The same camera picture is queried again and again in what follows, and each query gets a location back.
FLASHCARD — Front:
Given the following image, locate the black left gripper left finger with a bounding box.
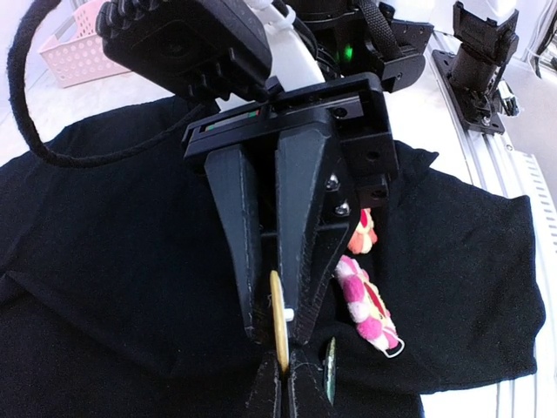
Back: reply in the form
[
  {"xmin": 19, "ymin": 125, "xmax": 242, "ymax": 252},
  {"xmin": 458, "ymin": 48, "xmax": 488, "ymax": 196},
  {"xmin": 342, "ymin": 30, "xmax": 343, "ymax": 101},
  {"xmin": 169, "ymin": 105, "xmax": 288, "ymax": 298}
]
[{"xmin": 243, "ymin": 351, "xmax": 282, "ymax": 418}]

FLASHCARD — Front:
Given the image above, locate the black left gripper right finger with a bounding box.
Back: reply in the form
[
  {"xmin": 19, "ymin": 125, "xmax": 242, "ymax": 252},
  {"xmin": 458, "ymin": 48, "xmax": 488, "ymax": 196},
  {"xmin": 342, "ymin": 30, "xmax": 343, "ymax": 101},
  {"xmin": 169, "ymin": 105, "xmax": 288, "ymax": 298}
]
[{"xmin": 285, "ymin": 349, "xmax": 338, "ymax": 418}]

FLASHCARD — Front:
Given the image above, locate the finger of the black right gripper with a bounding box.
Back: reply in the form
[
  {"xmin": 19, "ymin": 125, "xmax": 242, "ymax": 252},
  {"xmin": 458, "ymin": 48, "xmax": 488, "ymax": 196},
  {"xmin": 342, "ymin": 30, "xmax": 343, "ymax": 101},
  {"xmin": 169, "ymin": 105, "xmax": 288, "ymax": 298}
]
[{"xmin": 204, "ymin": 145, "xmax": 265, "ymax": 342}]

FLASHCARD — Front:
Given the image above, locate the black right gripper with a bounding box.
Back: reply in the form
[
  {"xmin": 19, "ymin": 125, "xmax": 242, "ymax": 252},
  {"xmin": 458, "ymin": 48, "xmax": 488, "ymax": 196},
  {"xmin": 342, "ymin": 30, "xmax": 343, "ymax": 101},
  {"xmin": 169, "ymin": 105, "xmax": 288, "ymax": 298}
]
[{"xmin": 182, "ymin": 72, "xmax": 399, "ymax": 346}]

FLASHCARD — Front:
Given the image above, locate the teal round brooch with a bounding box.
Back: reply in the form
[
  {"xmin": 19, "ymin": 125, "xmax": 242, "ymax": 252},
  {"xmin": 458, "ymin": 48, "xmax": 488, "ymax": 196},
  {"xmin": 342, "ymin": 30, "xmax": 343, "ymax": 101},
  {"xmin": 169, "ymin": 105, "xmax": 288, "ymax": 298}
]
[{"xmin": 323, "ymin": 337, "xmax": 337, "ymax": 405}]

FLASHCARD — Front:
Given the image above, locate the gold round brooch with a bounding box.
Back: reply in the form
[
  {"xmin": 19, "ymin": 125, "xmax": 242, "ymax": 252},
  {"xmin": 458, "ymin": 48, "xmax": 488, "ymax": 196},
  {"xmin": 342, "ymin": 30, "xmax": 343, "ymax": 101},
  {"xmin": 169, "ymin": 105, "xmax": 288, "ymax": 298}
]
[{"xmin": 269, "ymin": 270, "xmax": 293, "ymax": 375}]

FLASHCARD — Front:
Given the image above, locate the black t-shirt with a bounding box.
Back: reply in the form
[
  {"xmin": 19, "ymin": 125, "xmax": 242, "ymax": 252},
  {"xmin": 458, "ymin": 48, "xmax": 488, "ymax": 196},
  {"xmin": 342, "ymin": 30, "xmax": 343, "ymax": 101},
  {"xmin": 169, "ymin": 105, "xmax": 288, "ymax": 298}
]
[{"xmin": 1, "ymin": 97, "xmax": 546, "ymax": 417}]

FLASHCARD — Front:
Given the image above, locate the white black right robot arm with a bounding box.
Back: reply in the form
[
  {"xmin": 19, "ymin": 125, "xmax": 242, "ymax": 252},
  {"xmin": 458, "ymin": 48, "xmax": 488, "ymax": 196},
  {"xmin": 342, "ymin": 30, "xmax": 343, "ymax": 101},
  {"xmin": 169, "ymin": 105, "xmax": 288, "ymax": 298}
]
[{"xmin": 184, "ymin": 1, "xmax": 433, "ymax": 345}]

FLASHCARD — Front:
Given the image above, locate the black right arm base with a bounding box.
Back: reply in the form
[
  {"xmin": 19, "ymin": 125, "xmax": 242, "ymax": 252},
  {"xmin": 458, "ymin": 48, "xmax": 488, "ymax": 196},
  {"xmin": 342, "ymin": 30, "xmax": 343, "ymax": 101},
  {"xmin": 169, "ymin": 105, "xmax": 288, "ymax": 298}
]
[{"xmin": 432, "ymin": 1, "xmax": 519, "ymax": 135}]

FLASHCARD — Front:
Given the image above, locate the orange flower plush badge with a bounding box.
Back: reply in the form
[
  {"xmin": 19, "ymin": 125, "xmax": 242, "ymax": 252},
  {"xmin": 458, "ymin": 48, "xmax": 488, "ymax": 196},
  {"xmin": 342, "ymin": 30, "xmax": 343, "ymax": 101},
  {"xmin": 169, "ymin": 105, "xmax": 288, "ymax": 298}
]
[{"xmin": 347, "ymin": 208, "xmax": 378, "ymax": 255}]

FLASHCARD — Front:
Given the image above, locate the pink flower plush badge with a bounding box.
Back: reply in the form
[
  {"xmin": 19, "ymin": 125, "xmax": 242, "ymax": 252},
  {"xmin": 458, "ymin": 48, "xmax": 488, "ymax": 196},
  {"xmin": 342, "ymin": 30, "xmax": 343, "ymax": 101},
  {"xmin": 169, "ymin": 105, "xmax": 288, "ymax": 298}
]
[{"xmin": 335, "ymin": 255, "xmax": 406, "ymax": 359}]

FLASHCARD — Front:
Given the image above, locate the pink plastic basket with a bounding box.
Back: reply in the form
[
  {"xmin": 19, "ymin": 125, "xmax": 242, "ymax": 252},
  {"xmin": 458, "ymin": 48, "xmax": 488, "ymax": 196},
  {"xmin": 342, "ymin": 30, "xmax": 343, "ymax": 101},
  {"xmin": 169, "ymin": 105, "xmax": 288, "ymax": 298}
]
[{"xmin": 38, "ymin": 1, "xmax": 129, "ymax": 88}]

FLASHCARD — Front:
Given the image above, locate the grey aluminium front rail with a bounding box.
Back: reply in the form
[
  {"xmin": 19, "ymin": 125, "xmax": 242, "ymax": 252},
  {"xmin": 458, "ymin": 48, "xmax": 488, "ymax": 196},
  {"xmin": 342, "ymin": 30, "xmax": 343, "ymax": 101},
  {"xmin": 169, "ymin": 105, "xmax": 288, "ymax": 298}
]
[{"xmin": 426, "ymin": 34, "xmax": 557, "ymax": 418}]

